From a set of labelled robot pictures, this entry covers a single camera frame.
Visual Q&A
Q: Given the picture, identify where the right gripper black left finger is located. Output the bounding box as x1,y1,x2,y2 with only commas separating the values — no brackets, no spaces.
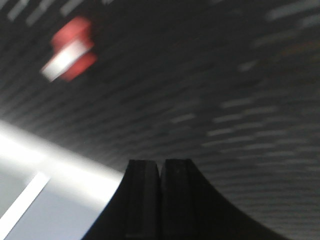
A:
83,160,160,240

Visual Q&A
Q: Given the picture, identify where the black perforated pegboard panel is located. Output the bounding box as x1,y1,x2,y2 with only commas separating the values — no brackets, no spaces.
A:
0,0,320,240

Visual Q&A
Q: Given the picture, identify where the white standing desk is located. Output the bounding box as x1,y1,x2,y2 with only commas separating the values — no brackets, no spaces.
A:
0,121,123,240

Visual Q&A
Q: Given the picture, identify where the red switch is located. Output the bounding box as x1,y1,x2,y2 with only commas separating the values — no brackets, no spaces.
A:
40,16,97,82

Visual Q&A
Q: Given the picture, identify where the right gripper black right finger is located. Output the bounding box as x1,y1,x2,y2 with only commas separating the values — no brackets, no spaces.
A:
161,159,284,240

